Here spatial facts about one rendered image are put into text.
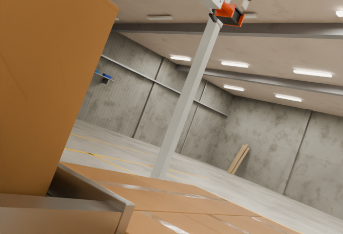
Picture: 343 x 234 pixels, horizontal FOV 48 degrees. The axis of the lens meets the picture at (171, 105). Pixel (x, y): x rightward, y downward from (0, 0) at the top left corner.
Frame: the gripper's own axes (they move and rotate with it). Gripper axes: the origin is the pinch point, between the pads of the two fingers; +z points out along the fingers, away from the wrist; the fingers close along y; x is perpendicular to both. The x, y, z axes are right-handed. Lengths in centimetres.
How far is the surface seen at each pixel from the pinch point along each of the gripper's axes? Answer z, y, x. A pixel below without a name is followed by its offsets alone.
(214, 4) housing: 6.4, 3.5, -12.9
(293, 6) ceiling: -270, -247, 562
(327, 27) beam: -259, -189, 622
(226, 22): 6.1, 0.9, 1.6
